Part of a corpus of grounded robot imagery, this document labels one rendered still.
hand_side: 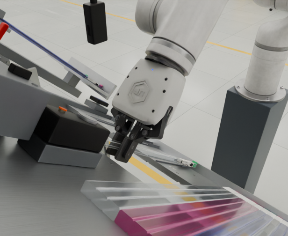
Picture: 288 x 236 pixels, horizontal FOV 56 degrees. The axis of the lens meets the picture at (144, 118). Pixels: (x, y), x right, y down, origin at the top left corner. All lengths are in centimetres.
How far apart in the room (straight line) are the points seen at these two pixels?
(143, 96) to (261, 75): 70
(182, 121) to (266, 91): 109
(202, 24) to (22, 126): 32
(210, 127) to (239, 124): 93
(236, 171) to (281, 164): 67
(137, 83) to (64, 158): 22
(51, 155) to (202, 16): 32
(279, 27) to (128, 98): 68
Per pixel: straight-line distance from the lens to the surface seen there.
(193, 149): 187
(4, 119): 24
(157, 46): 45
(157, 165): 56
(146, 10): 52
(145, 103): 43
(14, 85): 24
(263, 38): 104
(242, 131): 118
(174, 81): 43
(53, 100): 72
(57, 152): 27
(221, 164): 134
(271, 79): 109
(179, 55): 44
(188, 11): 46
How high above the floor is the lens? 124
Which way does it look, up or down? 36 degrees down
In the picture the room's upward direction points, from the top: straight up
